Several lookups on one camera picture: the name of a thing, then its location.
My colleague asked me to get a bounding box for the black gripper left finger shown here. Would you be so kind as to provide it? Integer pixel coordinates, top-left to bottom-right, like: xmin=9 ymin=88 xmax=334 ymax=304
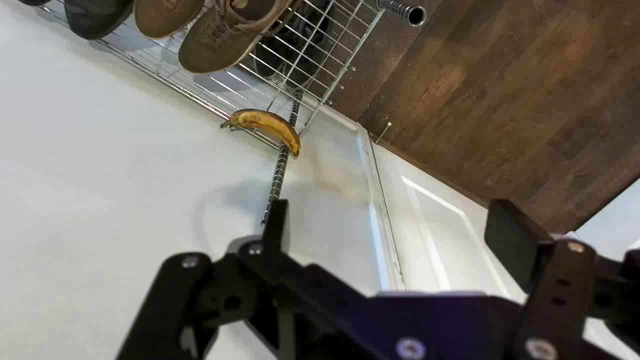
xmin=116 ymin=201 xmax=289 ymax=360

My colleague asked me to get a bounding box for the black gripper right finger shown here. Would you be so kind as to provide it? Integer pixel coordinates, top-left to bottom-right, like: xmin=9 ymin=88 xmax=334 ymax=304
xmin=483 ymin=198 xmax=640 ymax=360

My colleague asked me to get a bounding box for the white panel door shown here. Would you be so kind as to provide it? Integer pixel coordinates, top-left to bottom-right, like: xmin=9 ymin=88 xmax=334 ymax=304
xmin=370 ymin=137 xmax=524 ymax=303

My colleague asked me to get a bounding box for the yellow banana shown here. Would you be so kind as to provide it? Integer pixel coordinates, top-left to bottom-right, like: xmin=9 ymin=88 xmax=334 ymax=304
xmin=221 ymin=108 xmax=302 ymax=156

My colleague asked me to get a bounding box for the tan suede shoe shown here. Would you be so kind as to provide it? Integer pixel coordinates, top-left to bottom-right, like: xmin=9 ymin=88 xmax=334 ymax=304
xmin=177 ymin=0 xmax=291 ymax=74
xmin=134 ymin=0 xmax=203 ymax=38

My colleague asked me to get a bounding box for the black shoe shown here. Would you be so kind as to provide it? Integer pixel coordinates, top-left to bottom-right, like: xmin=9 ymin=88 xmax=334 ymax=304
xmin=64 ymin=0 xmax=134 ymax=41

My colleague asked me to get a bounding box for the wire shoe rack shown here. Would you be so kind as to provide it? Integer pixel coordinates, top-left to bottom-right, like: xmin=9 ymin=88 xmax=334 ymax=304
xmin=40 ymin=0 xmax=425 ymax=196

